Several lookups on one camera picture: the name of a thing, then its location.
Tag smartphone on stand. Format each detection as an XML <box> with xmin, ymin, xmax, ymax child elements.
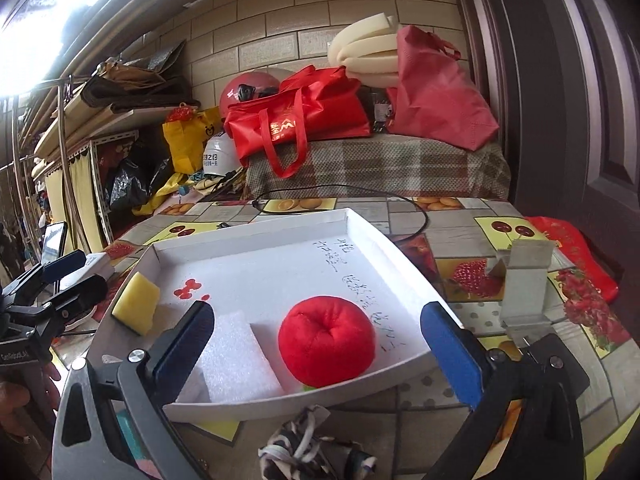
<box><xmin>40</xmin><ymin>221</ymin><xmax>67</xmax><ymax>266</ymax></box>

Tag yellow paper bag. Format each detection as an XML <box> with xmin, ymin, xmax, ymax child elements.
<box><xmin>163</xmin><ymin>103</ymin><xmax>222</xmax><ymax>174</ymax></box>

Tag plaid cloth covered bench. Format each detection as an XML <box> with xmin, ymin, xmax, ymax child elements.
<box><xmin>243</xmin><ymin>133</ymin><xmax>511</xmax><ymax>200</ymax></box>

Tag white helmet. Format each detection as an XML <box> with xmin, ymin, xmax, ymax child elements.
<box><xmin>203</xmin><ymin>132</ymin><xmax>243</xmax><ymax>177</ymax></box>

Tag red helmet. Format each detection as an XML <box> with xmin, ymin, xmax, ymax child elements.
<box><xmin>219</xmin><ymin>70</ymin><xmax>280</xmax><ymax>117</ymax></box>

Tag yellow green sponge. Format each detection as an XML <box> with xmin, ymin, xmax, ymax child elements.
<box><xmin>112</xmin><ymin>272</ymin><xmax>160</xmax><ymax>336</ymax></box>

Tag white shallow cardboard tray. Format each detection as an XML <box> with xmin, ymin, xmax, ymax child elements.
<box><xmin>88</xmin><ymin>209</ymin><xmax>442</xmax><ymax>424</ymax></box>

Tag cream foam rolls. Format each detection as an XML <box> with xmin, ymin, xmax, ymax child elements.
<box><xmin>328</xmin><ymin>13</ymin><xmax>399</xmax><ymax>89</ymax></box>

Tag black cable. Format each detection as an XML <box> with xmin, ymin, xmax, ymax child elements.
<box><xmin>252</xmin><ymin>183</ymin><xmax>431</xmax><ymax>246</ymax></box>

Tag red tote bag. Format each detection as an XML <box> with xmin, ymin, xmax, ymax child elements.
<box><xmin>224</xmin><ymin>65</ymin><xmax>371</xmax><ymax>179</ymax></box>

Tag red plastic bag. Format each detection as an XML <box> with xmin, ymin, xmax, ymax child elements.
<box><xmin>526</xmin><ymin>216</ymin><xmax>620</xmax><ymax>304</ymax></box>

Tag metal storage shelf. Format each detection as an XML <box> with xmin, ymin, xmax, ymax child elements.
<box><xmin>0</xmin><ymin>39</ymin><xmax>202</xmax><ymax>261</ymax></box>

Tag fruit pattern tablecloth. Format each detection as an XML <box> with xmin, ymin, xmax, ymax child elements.
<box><xmin>49</xmin><ymin>194</ymin><xmax>640</xmax><ymax>480</ymax></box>

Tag person's left hand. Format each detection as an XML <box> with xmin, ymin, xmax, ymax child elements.
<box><xmin>1</xmin><ymin>362</ymin><xmax>61</xmax><ymax>440</ymax></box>

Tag black white patterned cloth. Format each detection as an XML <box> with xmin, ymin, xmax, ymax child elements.
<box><xmin>257</xmin><ymin>405</ymin><xmax>378</xmax><ymax>480</ymax></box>

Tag white foam block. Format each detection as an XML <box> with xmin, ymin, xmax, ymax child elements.
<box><xmin>176</xmin><ymin>311</ymin><xmax>283</xmax><ymax>404</ymax></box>

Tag red plush tomato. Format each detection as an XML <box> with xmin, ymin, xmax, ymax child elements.
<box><xmin>278</xmin><ymin>296</ymin><xmax>376</xmax><ymax>389</ymax></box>

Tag dark red fabric bag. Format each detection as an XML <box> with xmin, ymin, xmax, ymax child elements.
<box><xmin>387</xmin><ymin>25</ymin><xmax>499</xmax><ymax>152</ymax></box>

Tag dark wooden door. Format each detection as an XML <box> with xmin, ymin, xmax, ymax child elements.
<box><xmin>460</xmin><ymin>0</ymin><xmax>639</xmax><ymax>296</ymax></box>

